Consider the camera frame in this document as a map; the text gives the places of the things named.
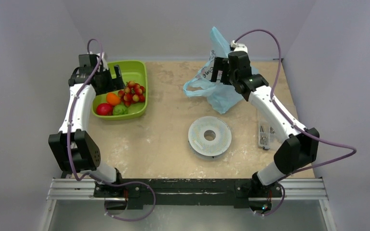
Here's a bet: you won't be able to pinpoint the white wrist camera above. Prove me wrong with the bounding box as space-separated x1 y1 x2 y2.
98 51 109 71
230 40 248 53

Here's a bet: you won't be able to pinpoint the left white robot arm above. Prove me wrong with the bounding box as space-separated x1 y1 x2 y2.
48 52 124 197

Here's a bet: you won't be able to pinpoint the aluminium frame rail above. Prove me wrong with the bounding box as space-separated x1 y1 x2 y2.
46 178 328 200

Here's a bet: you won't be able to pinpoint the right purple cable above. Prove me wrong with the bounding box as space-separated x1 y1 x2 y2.
234 29 357 218

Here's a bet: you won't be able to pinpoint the green plastic tub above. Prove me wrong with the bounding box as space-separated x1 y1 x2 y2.
91 60 148 121

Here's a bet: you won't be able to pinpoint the white perforated filament spool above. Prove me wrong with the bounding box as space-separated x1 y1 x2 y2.
188 116 232 161

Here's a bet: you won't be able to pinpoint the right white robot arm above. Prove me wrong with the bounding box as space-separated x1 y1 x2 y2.
211 51 319 196

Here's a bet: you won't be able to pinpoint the orange fake fruit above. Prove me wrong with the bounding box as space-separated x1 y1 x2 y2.
106 92 121 106

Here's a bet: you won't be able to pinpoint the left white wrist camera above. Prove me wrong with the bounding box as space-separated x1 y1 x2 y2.
98 51 109 71

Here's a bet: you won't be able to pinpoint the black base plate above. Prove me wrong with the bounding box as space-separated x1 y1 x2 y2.
93 178 283 212

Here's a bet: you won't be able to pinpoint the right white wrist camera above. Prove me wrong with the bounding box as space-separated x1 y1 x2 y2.
230 40 248 53

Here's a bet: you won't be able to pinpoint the green fake fruit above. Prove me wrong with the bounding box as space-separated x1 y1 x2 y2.
112 104 128 116

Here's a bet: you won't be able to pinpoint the red fake fruits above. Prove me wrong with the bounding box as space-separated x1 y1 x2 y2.
117 80 146 107

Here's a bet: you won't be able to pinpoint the blue plastic bag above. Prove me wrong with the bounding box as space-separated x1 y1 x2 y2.
183 27 243 114

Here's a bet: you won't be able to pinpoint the red fake apple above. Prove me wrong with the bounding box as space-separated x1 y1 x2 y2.
95 103 114 116

